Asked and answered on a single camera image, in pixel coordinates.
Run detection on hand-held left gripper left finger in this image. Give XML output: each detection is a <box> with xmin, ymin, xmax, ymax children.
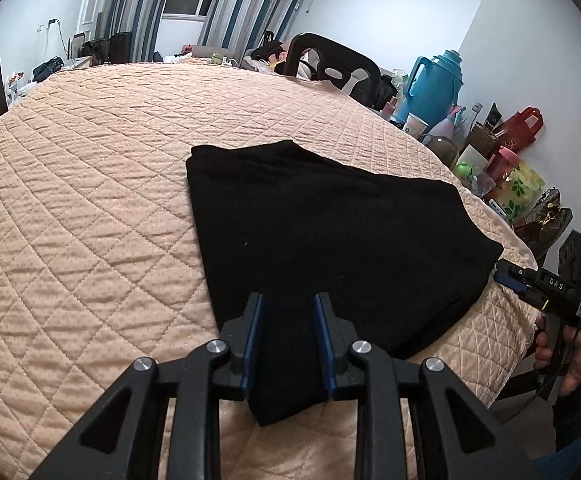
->
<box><xmin>29</xmin><ymin>291</ymin><xmax>265</xmax><ymax>480</ymax></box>

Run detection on black speaker box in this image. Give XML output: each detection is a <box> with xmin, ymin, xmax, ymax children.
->
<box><xmin>109</xmin><ymin>31</ymin><xmax>134</xmax><ymax>65</ymax></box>

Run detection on brown patterned handbag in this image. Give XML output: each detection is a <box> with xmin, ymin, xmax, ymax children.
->
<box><xmin>515</xmin><ymin>189</ymin><xmax>574</xmax><ymax>261</ymax></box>

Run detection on person's right hand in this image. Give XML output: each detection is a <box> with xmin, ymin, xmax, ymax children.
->
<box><xmin>535</xmin><ymin>311</ymin><xmax>581</xmax><ymax>397</ymax></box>

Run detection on striped curtain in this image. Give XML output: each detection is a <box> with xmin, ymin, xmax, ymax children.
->
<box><xmin>198</xmin><ymin>0</ymin><xmax>321</xmax><ymax>61</ymax></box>
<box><xmin>95</xmin><ymin>0</ymin><xmax>176</xmax><ymax>64</ymax></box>

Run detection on blue thermos jug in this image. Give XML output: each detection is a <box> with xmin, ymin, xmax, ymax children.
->
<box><xmin>407</xmin><ymin>49</ymin><xmax>465</xmax><ymax>126</ymax></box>

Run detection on person's right forearm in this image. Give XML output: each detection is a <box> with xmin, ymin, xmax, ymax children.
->
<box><xmin>553</xmin><ymin>376</ymin><xmax>581</xmax><ymax>455</ymax></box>

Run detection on pink plastic cup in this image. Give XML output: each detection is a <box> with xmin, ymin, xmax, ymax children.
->
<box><xmin>485</xmin><ymin>147</ymin><xmax>520</xmax><ymax>181</ymax></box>

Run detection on white paper cup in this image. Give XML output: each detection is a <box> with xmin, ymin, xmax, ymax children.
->
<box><xmin>403</xmin><ymin>112</ymin><xmax>430</xmax><ymax>137</ymax></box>

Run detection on red shopping bag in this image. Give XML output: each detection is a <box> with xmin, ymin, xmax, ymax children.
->
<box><xmin>495</xmin><ymin>106</ymin><xmax>544</xmax><ymax>154</ymax></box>

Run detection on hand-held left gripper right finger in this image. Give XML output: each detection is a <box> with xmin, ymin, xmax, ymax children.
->
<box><xmin>313</xmin><ymin>291</ymin><xmax>536</xmax><ymax>480</ymax></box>

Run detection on woven brown bag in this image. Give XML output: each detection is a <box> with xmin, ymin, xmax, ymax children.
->
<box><xmin>468</xmin><ymin>122</ymin><xmax>496</xmax><ymax>159</ymax></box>

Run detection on dark blue bag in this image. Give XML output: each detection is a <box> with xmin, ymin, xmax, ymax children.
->
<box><xmin>31</xmin><ymin>56</ymin><xmax>66</xmax><ymax>81</ymax></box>

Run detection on peach quilted blanket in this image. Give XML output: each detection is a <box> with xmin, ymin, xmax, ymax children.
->
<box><xmin>0</xmin><ymin>55</ymin><xmax>539</xmax><ymax>480</ymax></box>

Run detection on black bag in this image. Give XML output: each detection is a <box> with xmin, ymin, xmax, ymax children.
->
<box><xmin>80</xmin><ymin>39</ymin><xmax>111</xmax><ymax>66</ymax></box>

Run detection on brown glass jar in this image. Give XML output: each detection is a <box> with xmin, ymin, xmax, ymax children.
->
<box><xmin>418</xmin><ymin>132</ymin><xmax>460</xmax><ymax>169</ymax></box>

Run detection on black pants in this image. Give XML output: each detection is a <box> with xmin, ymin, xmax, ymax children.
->
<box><xmin>185</xmin><ymin>141</ymin><xmax>505</xmax><ymax>428</ymax></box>

